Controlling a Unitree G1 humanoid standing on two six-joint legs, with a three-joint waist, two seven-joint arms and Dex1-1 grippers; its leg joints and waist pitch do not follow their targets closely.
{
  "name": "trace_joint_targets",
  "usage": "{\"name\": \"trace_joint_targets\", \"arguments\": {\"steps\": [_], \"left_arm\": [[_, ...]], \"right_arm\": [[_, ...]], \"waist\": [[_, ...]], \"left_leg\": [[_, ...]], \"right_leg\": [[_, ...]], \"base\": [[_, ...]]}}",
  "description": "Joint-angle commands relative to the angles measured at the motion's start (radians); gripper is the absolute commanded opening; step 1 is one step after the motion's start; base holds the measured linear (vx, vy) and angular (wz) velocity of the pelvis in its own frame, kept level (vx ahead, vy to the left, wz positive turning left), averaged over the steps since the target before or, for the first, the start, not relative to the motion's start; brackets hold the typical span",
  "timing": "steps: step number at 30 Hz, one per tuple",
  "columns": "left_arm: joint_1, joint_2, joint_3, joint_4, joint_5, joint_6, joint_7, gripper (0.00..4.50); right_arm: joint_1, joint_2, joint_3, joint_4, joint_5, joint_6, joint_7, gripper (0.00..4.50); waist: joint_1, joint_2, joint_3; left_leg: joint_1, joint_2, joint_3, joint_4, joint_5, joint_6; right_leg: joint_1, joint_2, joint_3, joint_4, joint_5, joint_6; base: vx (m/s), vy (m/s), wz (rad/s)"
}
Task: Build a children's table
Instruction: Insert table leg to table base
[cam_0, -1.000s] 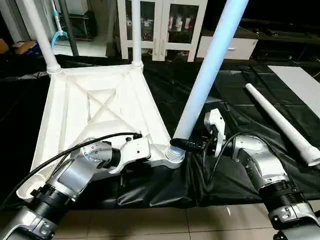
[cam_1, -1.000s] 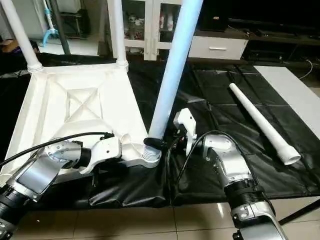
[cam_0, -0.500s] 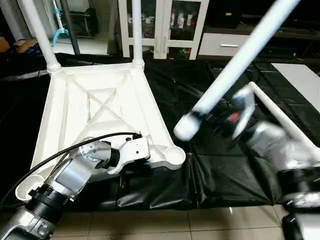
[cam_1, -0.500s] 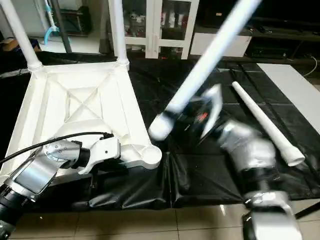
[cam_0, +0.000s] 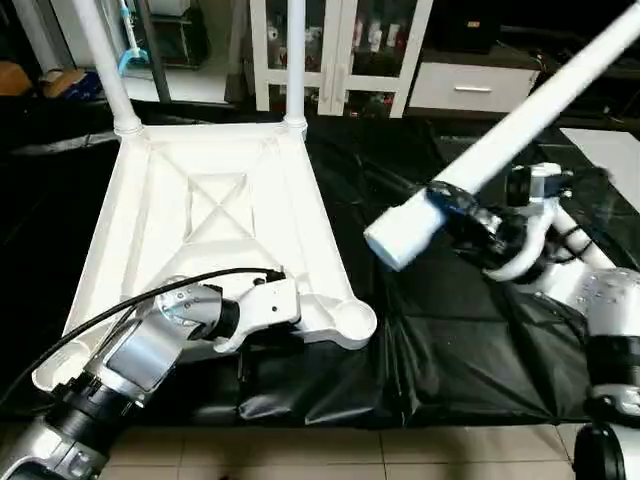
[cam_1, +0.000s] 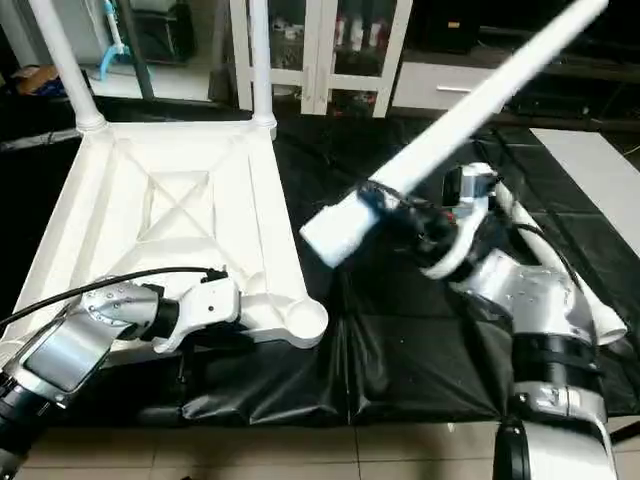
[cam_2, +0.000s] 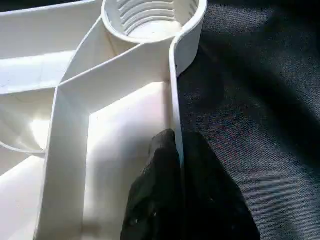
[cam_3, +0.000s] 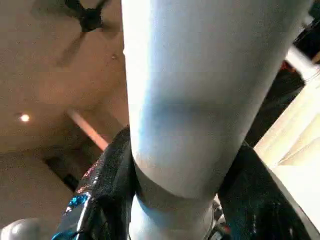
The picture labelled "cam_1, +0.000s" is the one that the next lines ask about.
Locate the black metal frame leg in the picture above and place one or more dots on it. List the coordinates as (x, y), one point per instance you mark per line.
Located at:
(625, 430)

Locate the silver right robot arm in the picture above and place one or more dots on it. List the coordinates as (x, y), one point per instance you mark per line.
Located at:
(540, 320)

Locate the white plastic table leg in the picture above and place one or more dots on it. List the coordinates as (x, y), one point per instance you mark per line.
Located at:
(65, 60)
(565, 270)
(460, 120)
(261, 60)

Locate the white flat board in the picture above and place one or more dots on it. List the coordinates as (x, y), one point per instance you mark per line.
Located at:
(595, 170)

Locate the white drawer unit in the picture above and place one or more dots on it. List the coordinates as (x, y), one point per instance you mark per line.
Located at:
(440, 88)

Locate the black work mat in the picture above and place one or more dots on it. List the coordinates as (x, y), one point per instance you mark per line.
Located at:
(300, 380)

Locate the white plastic table top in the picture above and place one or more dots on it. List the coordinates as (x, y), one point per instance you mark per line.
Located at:
(170, 210)

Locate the dark low media cabinet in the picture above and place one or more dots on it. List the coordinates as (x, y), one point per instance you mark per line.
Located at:
(580, 90)

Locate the white glass door cabinet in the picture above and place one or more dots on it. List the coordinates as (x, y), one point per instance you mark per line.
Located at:
(330, 50)

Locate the grey vertical metal pole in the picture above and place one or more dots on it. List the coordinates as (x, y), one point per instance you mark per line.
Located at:
(135, 50)

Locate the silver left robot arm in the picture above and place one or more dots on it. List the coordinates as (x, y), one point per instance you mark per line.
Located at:
(70, 345)

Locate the brown cardboard box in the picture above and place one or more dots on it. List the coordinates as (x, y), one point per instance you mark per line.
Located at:
(50, 78)

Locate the light blue plastic object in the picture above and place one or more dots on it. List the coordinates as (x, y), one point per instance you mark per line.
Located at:
(110, 45)

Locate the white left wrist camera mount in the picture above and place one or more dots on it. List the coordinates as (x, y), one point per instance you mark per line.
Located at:
(205, 305)

